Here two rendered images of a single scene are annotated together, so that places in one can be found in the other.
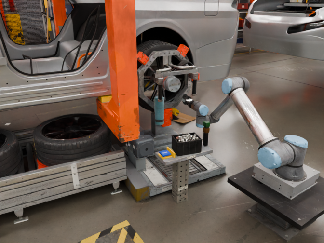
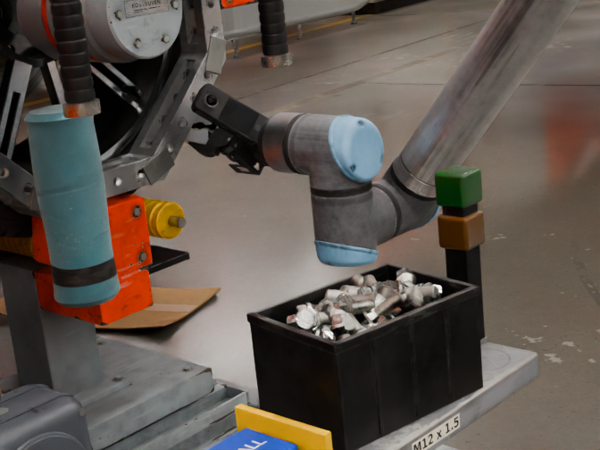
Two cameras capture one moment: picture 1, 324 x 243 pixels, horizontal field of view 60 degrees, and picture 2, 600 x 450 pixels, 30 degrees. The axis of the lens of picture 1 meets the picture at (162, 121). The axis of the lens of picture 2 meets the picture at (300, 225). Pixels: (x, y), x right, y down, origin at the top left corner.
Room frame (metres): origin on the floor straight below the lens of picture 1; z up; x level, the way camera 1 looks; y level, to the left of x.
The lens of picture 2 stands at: (0.93, 0.23, 0.96)
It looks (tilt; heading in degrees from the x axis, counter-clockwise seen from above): 16 degrees down; 341
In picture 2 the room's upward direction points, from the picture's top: 6 degrees counter-clockwise
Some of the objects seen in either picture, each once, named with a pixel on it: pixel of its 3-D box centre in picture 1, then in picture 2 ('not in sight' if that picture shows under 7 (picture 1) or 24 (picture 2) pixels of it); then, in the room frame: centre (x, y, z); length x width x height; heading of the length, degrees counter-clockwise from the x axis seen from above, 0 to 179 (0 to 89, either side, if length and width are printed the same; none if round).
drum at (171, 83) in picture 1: (168, 82); (97, 10); (2.48, -0.06, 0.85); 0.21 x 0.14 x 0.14; 27
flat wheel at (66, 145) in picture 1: (74, 138); not in sight; (2.27, 0.79, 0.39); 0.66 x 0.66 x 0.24
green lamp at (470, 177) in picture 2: (206, 124); (458, 187); (2.02, -0.35, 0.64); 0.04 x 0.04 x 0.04; 27
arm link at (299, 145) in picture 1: (293, 149); not in sight; (1.70, -0.91, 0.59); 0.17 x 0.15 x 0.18; 117
